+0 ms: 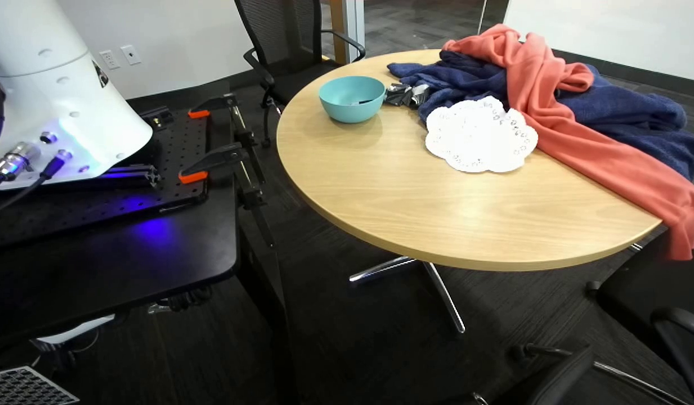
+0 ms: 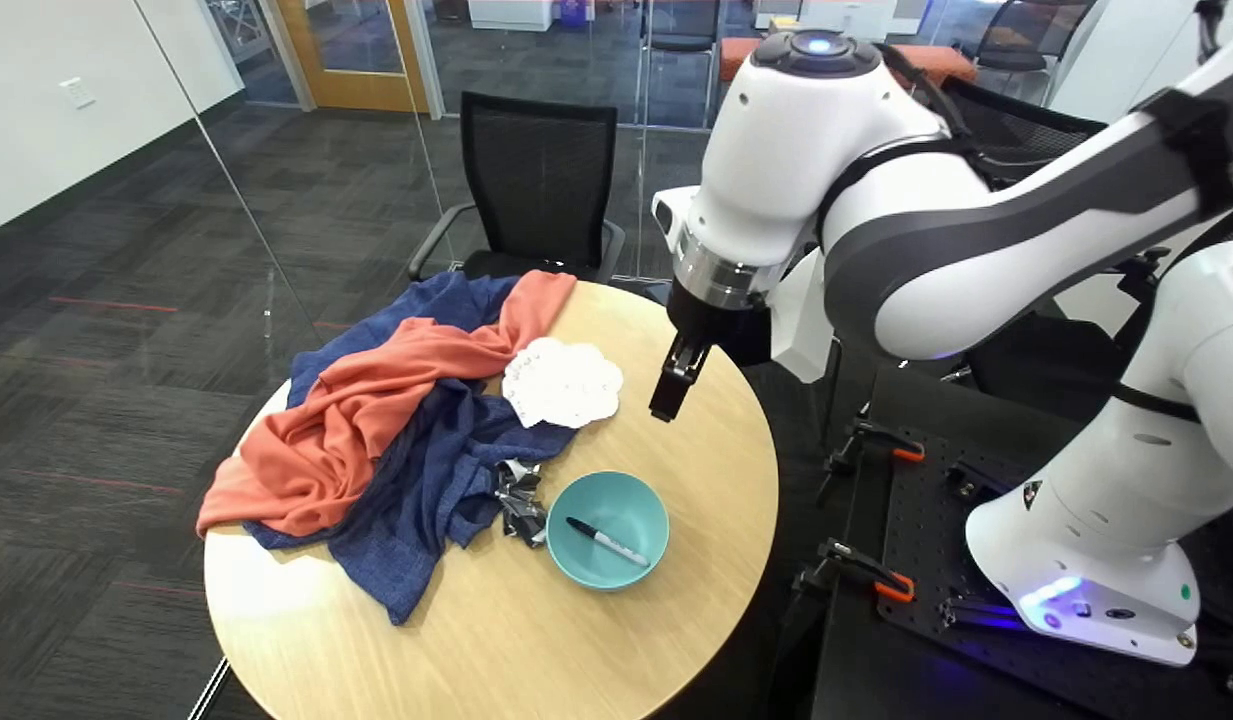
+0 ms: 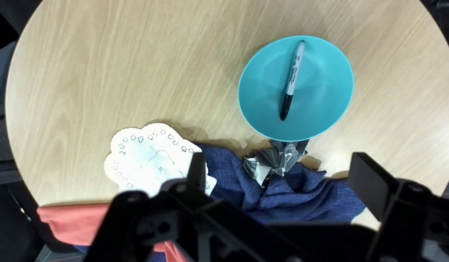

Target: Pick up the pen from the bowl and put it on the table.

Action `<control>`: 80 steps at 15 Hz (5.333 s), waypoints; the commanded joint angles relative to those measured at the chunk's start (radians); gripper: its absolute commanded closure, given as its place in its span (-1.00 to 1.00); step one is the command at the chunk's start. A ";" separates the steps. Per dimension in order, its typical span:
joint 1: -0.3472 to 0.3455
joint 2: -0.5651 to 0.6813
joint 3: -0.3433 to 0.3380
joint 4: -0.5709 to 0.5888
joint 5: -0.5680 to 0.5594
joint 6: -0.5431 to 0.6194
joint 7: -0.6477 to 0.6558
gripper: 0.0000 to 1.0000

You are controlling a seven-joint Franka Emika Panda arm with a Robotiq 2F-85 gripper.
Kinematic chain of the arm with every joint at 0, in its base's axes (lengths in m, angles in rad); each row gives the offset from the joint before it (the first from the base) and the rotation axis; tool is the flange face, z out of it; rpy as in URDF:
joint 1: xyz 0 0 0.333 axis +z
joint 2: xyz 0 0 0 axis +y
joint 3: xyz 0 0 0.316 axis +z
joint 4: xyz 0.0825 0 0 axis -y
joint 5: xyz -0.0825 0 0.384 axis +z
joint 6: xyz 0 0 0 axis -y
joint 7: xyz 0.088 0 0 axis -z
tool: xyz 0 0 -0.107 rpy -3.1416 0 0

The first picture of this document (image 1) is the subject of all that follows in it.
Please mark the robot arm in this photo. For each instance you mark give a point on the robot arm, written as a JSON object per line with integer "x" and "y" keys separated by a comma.
{"x": 54, "y": 107}

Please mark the light blue bowl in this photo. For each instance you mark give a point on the light blue bowl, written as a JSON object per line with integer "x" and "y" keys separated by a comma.
{"x": 352, "y": 101}

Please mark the crumpled silver foil wrapper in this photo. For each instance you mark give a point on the crumpled silver foil wrapper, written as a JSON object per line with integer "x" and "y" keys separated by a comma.
{"x": 406, "y": 94}

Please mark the black clamp with orange pad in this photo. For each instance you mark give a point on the black clamp with orange pad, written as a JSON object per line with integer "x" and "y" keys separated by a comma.
{"x": 223, "y": 104}
{"x": 223, "y": 160}

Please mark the white paper doily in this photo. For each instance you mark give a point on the white paper doily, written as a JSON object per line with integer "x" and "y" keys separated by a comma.
{"x": 479, "y": 135}

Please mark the black mesh office chair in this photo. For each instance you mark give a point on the black mesh office chair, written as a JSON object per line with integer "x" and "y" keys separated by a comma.
{"x": 290, "y": 39}

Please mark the coral pink cloth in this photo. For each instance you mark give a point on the coral pink cloth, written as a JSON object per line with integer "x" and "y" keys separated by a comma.
{"x": 577, "y": 135}

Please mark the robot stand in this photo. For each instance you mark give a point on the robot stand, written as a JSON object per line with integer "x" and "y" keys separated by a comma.
{"x": 110, "y": 247}

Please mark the dark blue towel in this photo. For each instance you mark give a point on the dark blue towel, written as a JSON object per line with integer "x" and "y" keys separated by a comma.
{"x": 634, "y": 112}

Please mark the black and white checkered board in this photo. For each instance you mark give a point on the black and white checkered board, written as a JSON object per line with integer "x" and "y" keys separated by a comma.
{"x": 26, "y": 388}

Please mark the white wall socket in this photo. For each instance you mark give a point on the white wall socket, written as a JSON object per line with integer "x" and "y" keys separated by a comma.
{"x": 131, "y": 54}
{"x": 110, "y": 59}

